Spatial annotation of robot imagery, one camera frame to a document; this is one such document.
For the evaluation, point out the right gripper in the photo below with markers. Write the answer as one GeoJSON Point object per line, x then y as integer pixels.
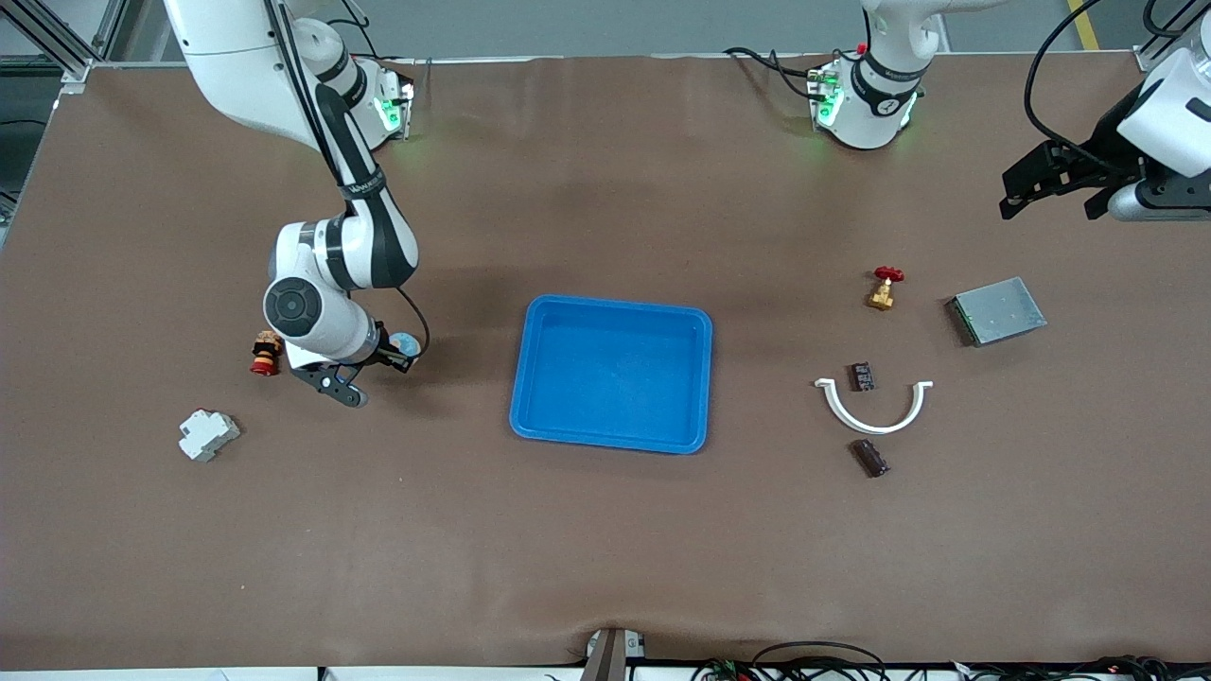
{"type": "Point", "coordinates": [386, 352]}

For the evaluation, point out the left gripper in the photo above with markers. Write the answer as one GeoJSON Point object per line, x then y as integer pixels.
{"type": "Point", "coordinates": [1100, 154]}

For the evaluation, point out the light blue call bell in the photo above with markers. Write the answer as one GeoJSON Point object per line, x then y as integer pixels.
{"type": "Point", "coordinates": [407, 341]}

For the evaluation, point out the small black capacitor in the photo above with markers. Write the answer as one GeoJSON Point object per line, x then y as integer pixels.
{"type": "Point", "coordinates": [862, 377]}

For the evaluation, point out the black cylindrical capacitor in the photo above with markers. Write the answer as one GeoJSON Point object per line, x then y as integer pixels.
{"type": "Point", "coordinates": [870, 458]}

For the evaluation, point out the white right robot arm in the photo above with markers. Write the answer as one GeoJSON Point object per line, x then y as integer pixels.
{"type": "Point", "coordinates": [303, 307]}

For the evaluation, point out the red orange emergency stop button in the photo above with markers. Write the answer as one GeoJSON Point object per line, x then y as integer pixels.
{"type": "Point", "coordinates": [265, 361]}

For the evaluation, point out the grey metal box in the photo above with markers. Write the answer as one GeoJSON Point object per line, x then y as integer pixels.
{"type": "Point", "coordinates": [998, 312]}

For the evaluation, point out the white circuit breaker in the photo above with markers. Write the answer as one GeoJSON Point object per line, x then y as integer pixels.
{"type": "Point", "coordinates": [208, 438]}

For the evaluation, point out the blue plastic tray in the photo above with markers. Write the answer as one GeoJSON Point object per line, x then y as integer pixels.
{"type": "Point", "coordinates": [615, 378]}

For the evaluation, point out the brown table mat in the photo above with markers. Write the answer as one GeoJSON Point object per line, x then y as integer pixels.
{"type": "Point", "coordinates": [605, 549]}

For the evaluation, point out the aluminium frame profile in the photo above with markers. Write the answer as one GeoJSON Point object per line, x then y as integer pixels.
{"type": "Point", "coordinates": [78, 68]}
{"type": "Point", "coordinates": [1148, 61]}

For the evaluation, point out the grey clamp bracket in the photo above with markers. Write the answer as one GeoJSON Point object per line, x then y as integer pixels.
{"type": "Point", "coordinates": [610, 657]}

